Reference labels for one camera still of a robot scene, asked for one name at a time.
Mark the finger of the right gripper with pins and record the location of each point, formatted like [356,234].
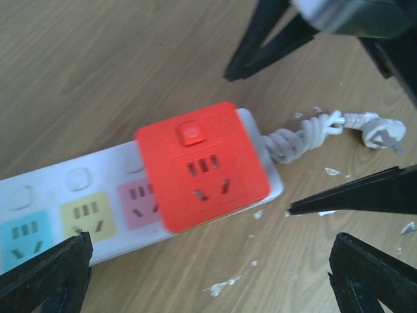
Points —
[253,55]
[388,191]

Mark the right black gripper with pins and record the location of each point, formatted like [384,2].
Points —
[395,57]

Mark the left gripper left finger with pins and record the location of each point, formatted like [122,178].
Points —
[53,281]

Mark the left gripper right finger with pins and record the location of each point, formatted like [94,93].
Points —
[364,277]

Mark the white power strip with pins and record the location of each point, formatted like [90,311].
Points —
[107,193]

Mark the red cube socket adapter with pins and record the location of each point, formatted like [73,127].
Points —
[202,166]

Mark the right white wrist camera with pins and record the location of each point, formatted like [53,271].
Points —
[360,18]

